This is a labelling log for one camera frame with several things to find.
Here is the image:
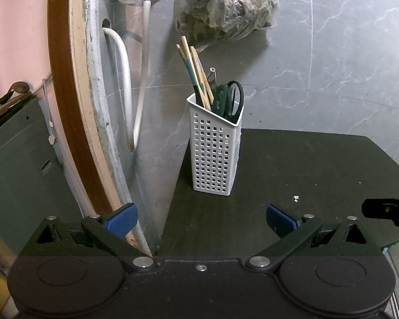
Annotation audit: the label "brown wooden object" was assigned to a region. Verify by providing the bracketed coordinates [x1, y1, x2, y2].
[0, 81, 33, 132]

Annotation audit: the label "wooden door frame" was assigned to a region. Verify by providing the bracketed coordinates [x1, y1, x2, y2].
[47, 0, 147, 250]

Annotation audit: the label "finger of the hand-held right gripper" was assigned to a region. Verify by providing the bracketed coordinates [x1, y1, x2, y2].
[361, 195, 399, 227]

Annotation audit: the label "white perforated utensil basket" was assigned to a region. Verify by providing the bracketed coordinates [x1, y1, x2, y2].
[186, 92, 245, 197]

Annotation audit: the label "green-handled scissors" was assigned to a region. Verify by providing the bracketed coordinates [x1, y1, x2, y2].
[211, 80, 245, 123]

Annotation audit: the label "white hose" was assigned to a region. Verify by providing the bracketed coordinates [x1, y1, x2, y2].
[101, 0, 153, 153]

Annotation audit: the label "white zip tie tag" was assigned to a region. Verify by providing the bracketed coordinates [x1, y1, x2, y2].
[41, 71, 59, 146]

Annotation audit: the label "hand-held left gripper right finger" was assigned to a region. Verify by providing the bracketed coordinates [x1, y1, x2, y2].
[245, 203, 385, 272]

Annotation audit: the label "teal-tipped dark stick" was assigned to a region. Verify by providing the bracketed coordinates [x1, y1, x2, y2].
[184, 55, 205, 102]

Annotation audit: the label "dark grey cabinet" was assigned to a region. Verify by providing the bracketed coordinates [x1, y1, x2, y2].
[0, 95, 87, 258]

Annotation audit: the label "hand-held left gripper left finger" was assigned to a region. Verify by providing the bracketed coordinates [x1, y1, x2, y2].
[18, 202, 156, 272]

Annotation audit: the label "clear bag of dried leaves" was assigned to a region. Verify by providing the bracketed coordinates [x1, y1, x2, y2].
[173, 0, 279, 52]

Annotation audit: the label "wooden chopstick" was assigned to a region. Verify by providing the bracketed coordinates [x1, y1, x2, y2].
[181, 36, 211, 110]
[176, 44, 191, 69]
[190, 46, 215, 104]

